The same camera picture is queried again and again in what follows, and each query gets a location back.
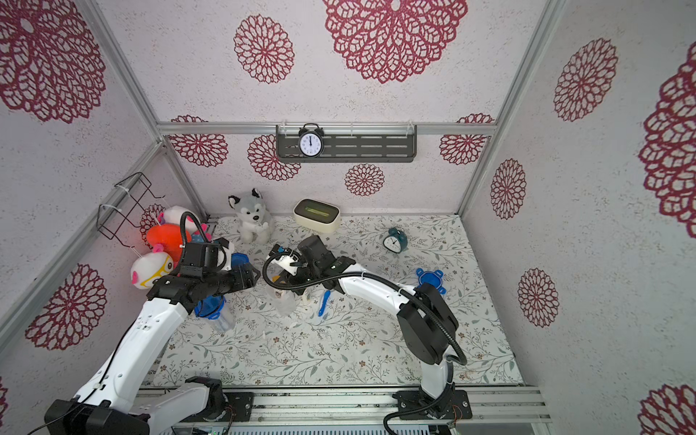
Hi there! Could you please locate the yellow cap bottle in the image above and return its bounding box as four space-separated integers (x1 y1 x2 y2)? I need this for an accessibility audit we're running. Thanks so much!
273 275 288 303
301 291 312 305

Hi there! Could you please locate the clear plastic cup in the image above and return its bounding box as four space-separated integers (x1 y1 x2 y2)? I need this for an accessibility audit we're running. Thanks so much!
266 286 297 316

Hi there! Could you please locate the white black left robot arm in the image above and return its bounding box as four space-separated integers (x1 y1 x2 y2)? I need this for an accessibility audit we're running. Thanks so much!
45 243 261 434

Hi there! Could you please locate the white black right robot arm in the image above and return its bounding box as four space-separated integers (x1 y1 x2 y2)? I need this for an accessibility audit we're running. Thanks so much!
262 236 467 423

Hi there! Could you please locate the grey husky plush toy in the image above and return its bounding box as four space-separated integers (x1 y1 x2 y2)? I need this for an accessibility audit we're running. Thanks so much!
228 188 274 244

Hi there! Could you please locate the cream tissue box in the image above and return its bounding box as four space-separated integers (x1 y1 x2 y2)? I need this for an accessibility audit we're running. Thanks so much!
293 199 342 234

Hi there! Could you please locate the orange red plush toy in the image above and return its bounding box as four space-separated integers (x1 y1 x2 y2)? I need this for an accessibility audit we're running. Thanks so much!
145 224 183 263

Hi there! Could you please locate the white plush with glasses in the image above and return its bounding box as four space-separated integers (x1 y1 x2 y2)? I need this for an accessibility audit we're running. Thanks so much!
130 244 174 289

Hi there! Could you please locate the white pink plush upper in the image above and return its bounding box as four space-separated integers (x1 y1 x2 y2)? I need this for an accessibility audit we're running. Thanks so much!
155 206 208 236

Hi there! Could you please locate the green teal alarm clock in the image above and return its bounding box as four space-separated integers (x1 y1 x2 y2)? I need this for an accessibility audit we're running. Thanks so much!
382 228 408 254

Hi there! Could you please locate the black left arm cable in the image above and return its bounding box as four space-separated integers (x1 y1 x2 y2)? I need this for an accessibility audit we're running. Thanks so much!
26 210 229 435

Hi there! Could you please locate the black wire wall basket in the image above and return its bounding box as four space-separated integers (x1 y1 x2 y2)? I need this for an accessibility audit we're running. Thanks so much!
95 171 165 248

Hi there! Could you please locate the black wall alarm clock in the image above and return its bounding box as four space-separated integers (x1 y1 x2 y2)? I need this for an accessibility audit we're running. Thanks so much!
298 123 324 158

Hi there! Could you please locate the grey metal wall shelf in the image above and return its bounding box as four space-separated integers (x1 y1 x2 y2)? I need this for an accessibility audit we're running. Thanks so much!
275 125 418 163

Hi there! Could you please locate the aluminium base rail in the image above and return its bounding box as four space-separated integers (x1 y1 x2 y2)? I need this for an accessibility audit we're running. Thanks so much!
174 385 555 434

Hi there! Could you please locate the black corrugated right cable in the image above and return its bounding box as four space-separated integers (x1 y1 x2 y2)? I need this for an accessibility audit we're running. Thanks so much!
262 249 469 435

